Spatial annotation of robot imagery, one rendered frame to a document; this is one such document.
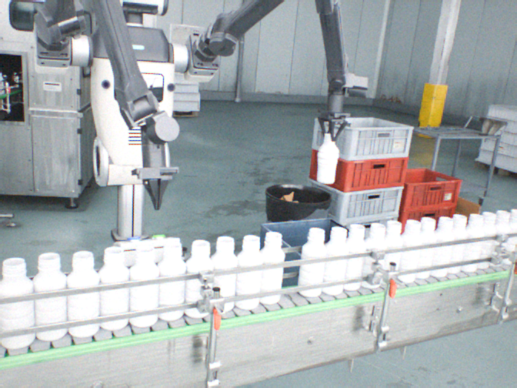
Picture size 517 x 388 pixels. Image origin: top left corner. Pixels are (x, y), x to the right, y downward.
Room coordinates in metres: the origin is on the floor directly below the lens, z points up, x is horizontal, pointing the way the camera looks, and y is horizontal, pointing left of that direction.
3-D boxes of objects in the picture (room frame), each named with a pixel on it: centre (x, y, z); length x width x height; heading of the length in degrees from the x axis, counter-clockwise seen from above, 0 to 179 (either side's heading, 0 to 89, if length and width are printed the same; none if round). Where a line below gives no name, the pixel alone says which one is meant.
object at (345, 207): (3.62, -0.71, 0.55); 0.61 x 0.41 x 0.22; 125
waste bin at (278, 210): (3.28, -0.27, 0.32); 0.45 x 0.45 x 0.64
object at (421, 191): (4.04, -1.29, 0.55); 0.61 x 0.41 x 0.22; 121
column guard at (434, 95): (10.77, -3.46, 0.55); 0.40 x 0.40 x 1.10; 28
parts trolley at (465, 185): (5.66, -2.12, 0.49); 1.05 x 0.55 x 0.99; 118
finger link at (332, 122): (1.68, -0.23, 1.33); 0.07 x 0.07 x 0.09; 30
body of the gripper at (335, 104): (1.69, -0.22, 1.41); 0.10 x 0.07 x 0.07; 30
